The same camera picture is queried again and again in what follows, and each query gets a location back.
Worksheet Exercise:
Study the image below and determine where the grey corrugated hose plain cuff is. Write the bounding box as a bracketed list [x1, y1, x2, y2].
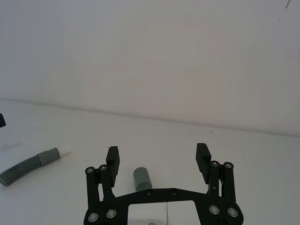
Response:
[133, 166, 153, 192]

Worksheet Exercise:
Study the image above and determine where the grey corrugated hose white tip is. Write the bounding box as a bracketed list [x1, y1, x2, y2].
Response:
[0, 145, 73, 188]

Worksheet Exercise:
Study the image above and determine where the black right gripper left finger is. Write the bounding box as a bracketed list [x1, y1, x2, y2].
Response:
[85, 145, 121, 218]

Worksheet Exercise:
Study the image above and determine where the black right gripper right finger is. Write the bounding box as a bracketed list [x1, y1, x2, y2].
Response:
[195, 143, 240, 218]

